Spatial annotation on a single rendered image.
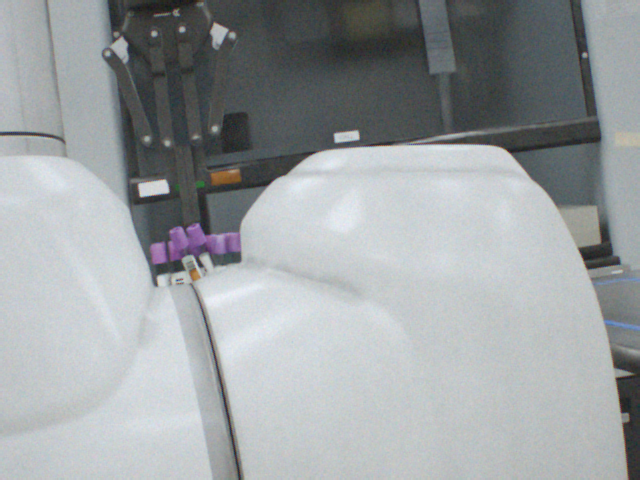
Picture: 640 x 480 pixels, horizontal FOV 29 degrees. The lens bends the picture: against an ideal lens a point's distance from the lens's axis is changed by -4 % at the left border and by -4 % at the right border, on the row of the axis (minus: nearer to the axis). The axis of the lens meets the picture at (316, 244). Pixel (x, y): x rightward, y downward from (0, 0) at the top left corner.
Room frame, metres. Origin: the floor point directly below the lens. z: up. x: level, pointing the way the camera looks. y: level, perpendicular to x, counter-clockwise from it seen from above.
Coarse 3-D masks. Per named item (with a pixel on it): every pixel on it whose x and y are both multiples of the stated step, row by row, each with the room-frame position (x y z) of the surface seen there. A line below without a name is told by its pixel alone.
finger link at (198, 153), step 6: (204, 132) 1.16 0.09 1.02; (204, 138) 1.16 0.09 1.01; (210, 138) 1.16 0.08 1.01; (192, 144) 1.16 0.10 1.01; (204, 144) 1.16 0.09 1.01; (192, 150) 1.16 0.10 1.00; (198, 150) 1.16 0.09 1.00; (204, 150) 1.16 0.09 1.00; (192, 156) 1.16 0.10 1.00; (198, 156) 1.16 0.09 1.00; (204, 156) 1.16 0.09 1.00; (192, 162) 1.16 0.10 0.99; (198, 162) 1.16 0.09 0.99; (204, 162) 1.16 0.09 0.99; (198, 168) 1.16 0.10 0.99; (204, 168) 1.16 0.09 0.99; (198, 174) 1.16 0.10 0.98; (204, 174) 1.16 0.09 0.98; (198, 180) 1.16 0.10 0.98
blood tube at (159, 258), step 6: (150, 246) 1.34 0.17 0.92; (156, 246) 1.33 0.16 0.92; (162, 246) 1.34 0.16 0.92; (156, 252) 1.33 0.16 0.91; (162, 252) 1.34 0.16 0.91; (156, 258) 1.33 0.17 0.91; (162, 258) 1.33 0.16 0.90; (156, 264) 1.33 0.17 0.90; (162, 264) 1.33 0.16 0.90; (156, 270) 1.34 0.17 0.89; (162, 270) 1.33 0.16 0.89; (156, 276) 1.34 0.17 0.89; (162, 276) 1.33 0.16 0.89; (168, 276) 1.34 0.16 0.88; (162, 282) 1.33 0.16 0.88; (168, 282) 1.34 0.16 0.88
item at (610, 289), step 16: (624, 272) 1.35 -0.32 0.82; (608, 288) 1.23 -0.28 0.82; (624, 288) 1.21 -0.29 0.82; (608, 304) 1.11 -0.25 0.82; (624, 304) 1.10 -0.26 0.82; (608, 320) 1.01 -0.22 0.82; (624, 320) 1.00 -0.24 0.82; (608, 336) 0.93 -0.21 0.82; (624, 336) 0.92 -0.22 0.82; (624, 352) 0.88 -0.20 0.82; (624, 368) 0.88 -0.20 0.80
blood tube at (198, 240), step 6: (192, 228) 1.35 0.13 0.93; (198, 228) 1.35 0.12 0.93; (192, 234) 1.35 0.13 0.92; (198, 234) 1.35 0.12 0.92; (192, 240) 1.36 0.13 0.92; (198, 240) 1.35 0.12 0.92; (204, 240) 1.36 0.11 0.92; (198, 246) 1.36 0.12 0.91; (204, 246) 1.36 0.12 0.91; (198, 252) 1.36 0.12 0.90; (204, 252) 1.36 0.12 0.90; (204, 258) 1.36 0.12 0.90; (210, 258) 1.36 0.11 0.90; (204, 264) 1.36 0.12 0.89; (210, 264) 1.36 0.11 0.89; (210, 270) 1.37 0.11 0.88
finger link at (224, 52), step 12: (228, 36) 1.16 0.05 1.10; (228, 48) 1.16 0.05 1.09; (216, 60) 1.16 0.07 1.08; (228, 60) 1.16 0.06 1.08; (216, 72) 1.16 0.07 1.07; (216, 84) 1.16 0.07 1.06; (216, 96) 1.16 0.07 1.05; (216, 108) 1.16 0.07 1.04; (216, 120) 1.16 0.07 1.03; (216, 132) 1.16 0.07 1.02
